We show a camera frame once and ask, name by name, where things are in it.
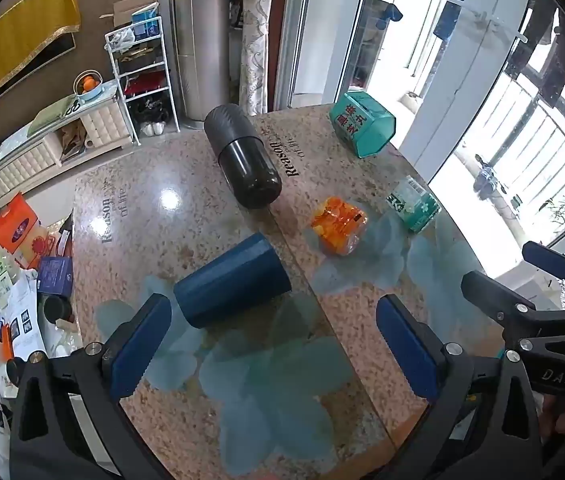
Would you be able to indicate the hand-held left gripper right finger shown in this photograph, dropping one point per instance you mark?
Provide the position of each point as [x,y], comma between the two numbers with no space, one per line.
[408,352]

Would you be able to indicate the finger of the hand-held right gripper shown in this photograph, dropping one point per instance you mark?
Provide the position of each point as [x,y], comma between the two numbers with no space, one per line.
[552,260]
[495,296]

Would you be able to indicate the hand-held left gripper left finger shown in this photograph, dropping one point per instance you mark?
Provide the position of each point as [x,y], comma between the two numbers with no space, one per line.
[141,342]

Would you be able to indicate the dark blue cup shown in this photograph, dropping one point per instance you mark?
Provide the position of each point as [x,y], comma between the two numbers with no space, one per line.
[232,281]

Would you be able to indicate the black mug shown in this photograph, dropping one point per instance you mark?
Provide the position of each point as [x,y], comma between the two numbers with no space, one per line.
[56,308]

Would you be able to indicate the dark blue paper box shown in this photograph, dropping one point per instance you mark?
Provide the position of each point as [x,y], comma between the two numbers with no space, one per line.
[55,276]

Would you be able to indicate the green white tissue packet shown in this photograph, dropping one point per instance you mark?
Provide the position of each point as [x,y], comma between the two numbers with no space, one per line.
[415,206]

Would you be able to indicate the orange snack packet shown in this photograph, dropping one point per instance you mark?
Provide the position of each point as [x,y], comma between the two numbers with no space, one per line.
[338,225]

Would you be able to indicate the orange gift bag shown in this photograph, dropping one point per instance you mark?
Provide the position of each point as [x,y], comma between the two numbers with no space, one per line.
[15,230]

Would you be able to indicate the white tufted cabinet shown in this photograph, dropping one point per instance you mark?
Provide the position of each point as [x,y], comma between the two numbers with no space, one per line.
[47,152]

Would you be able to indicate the black cylindrical flask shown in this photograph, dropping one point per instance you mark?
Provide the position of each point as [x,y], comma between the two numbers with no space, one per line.
[242,156]

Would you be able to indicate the white shoes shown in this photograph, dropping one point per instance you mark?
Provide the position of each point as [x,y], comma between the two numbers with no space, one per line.
[153,127]

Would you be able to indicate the teal hexagonal box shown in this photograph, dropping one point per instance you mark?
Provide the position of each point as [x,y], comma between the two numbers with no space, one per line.
[362,126]

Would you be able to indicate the white metal shelf rack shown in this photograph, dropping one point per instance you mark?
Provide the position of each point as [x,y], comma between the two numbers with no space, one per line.
[138,85]

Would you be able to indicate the blue fruit basket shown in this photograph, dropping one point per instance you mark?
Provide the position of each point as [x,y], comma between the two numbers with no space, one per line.
[87,87]

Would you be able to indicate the black television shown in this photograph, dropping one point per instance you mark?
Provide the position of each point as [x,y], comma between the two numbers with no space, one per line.
[27,67]

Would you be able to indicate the grey standing air conditioner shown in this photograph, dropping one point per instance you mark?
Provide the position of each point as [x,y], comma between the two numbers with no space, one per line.
[200,42]

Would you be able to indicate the patterned curtain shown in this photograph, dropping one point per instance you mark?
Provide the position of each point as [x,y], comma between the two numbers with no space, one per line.
[255,35]

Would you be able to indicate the yellow cloth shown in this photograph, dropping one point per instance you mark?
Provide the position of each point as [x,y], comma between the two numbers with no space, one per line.
[17,37]

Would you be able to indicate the cardboard box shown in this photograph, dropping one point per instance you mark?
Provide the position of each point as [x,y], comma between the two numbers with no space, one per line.
[135,10]

